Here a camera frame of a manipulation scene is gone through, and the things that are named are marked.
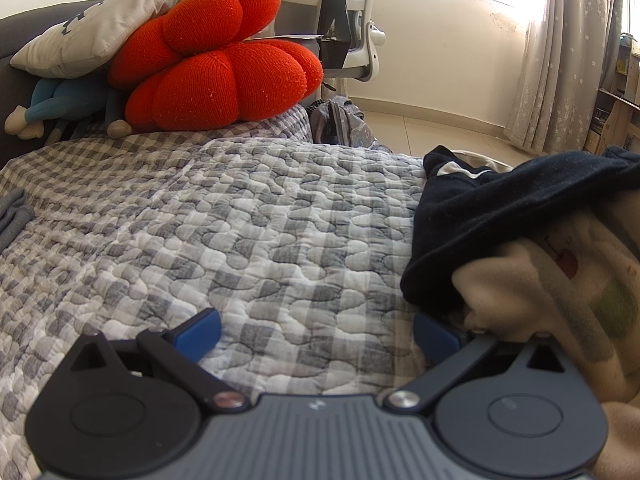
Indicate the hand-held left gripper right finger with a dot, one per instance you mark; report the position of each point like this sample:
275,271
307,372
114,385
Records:
435,336

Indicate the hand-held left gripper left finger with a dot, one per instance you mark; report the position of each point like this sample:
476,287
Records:
200,334

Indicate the cream and black sweatshirt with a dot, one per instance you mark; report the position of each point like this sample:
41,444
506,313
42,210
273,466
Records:
500,210

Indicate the grey quilted checked blanket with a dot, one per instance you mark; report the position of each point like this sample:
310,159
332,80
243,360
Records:
250,220

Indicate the grey folded cloth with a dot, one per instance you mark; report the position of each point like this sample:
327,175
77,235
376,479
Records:
12,217

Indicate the grey patterned backpack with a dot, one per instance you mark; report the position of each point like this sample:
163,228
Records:
345,122

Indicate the red knitted flower cushion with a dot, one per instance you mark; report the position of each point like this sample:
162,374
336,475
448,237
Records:
215,80

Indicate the blue plush doll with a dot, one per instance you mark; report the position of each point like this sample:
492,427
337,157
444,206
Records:
65,102

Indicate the wooden desk with shelves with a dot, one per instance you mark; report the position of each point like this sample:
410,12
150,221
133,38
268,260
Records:
617,110

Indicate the grey star-print curtain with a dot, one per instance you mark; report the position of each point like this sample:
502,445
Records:
560,60

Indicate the white mesh office chair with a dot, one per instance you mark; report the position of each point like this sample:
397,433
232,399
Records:
367,40

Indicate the white printed pillow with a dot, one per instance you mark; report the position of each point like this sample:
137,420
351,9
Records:
100,25

